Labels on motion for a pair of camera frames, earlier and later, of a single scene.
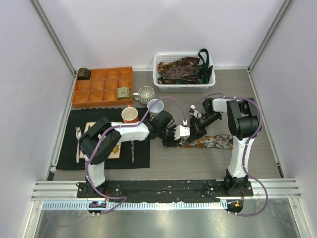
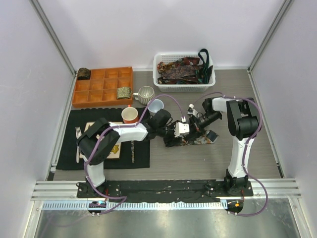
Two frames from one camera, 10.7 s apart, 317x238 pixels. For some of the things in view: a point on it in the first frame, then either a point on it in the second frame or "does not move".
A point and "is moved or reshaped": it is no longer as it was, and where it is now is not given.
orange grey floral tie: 220,141 is moved or reshaped
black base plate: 168,191 does not move
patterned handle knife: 132,151 does not move
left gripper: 172,142 does not move
